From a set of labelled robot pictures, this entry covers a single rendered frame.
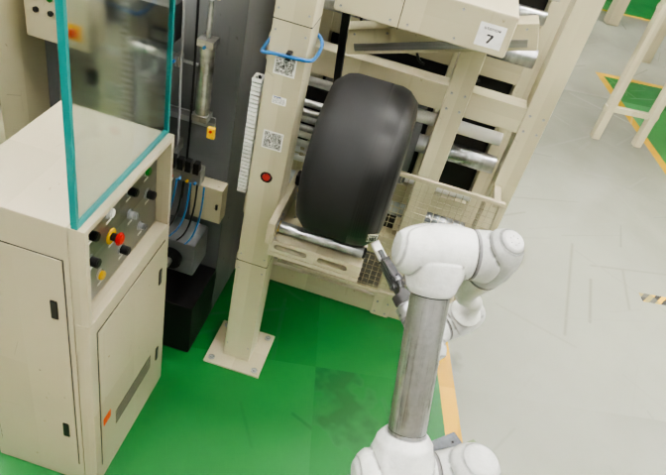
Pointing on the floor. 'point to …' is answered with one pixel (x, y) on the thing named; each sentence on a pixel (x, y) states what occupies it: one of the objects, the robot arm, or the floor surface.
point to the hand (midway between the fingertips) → (379, 251)
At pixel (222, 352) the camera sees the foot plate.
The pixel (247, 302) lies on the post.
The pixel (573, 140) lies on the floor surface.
